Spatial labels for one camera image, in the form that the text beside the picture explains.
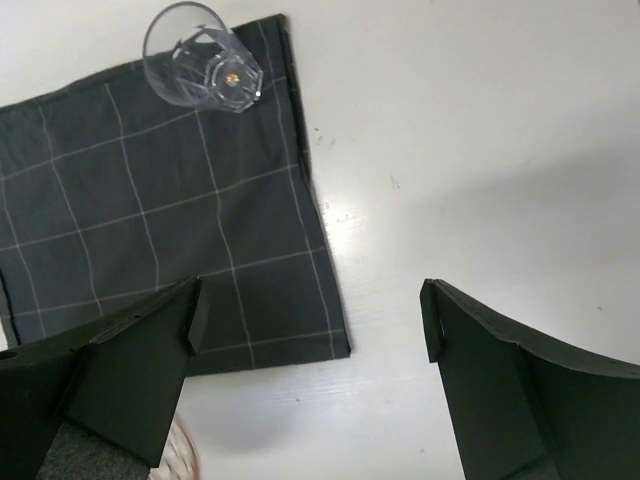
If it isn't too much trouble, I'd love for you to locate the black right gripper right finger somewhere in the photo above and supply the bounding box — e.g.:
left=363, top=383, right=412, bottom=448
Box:
left=420, top=279, right=639, bottom=479

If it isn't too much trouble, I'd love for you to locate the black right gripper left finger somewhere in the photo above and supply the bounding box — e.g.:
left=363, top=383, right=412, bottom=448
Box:
left=1, top=278, right=208, bottom=479

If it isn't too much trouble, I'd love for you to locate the floral patterned ceramic plate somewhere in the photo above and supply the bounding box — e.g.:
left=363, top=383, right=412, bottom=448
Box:
left=147, top=414, right=201, bottom=480

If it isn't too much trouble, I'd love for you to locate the dark grey checked cloth napkin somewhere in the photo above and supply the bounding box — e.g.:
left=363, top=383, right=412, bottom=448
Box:
left=1, top=14, right=351, bottom=375

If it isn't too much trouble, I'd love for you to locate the clear drinking glass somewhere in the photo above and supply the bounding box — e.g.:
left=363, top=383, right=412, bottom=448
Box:
left=142, top=1, right=264, bottom=113

